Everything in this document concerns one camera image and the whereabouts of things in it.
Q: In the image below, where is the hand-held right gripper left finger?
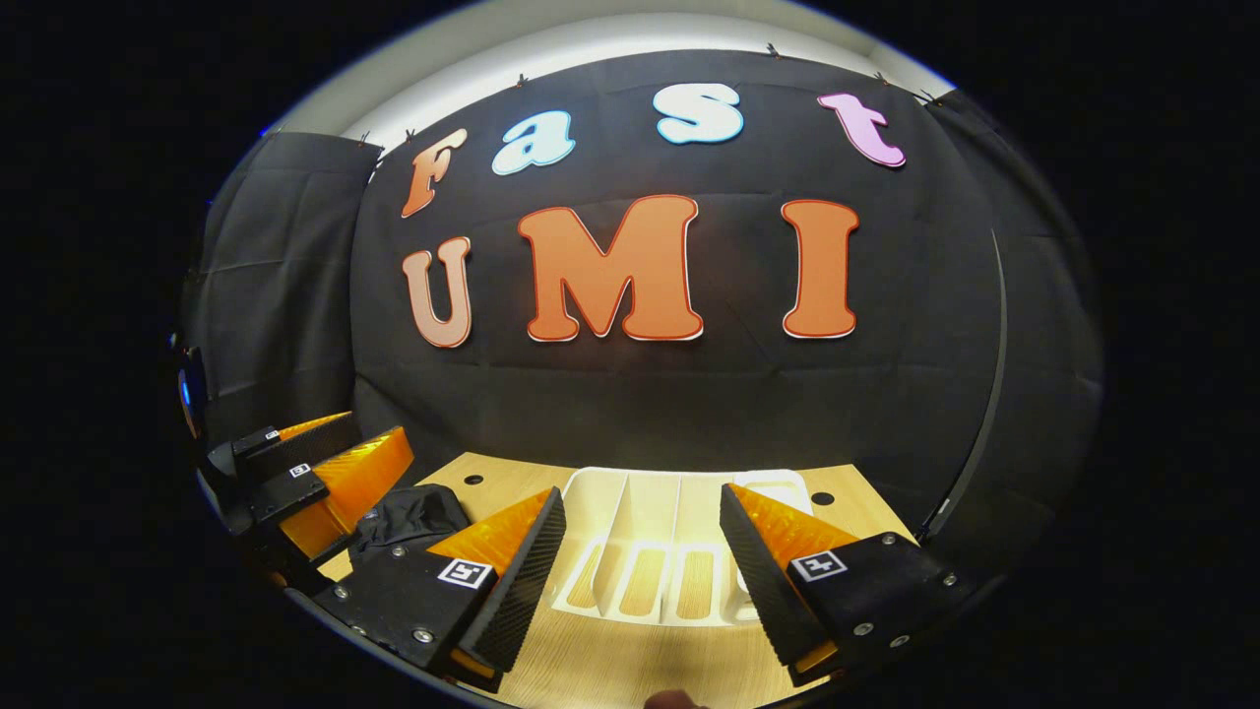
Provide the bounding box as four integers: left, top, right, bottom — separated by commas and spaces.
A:
333, 485, 569, 692

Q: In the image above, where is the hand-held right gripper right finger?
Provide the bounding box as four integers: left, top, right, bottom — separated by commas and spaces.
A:
719, 482, 977, 689

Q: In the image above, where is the white bookshelf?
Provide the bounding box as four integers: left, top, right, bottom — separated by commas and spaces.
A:
549, 467, 816, 628

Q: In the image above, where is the black schoolbag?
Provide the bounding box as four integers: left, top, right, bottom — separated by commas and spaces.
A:
349, 484, 472, 567

